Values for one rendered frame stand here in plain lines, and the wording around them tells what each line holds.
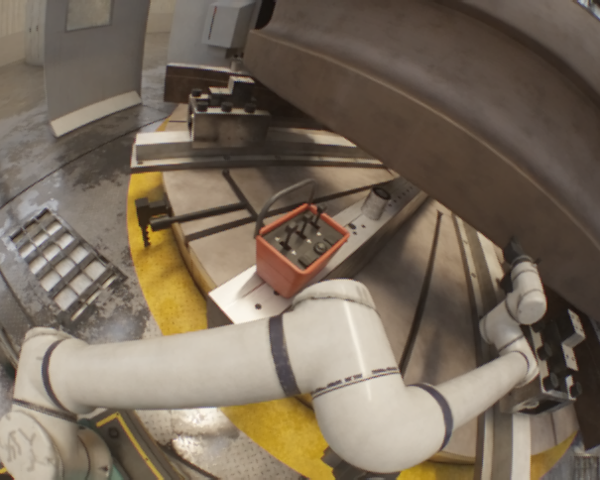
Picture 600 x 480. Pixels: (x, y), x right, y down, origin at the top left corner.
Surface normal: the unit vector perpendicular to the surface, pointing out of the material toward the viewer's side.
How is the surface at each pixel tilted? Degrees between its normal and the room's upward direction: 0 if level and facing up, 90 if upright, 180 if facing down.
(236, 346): 26
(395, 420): 9
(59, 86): 90
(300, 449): 0
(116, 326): 0
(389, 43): 90
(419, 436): 16
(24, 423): 4
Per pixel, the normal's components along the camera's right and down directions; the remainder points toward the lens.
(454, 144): -0.60, 0.42
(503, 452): -0.77, -0.61
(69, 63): 0.89, 0.45
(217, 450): 0.28, -0.69
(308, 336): -0.14, -0.63
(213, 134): 0.43, 0.72
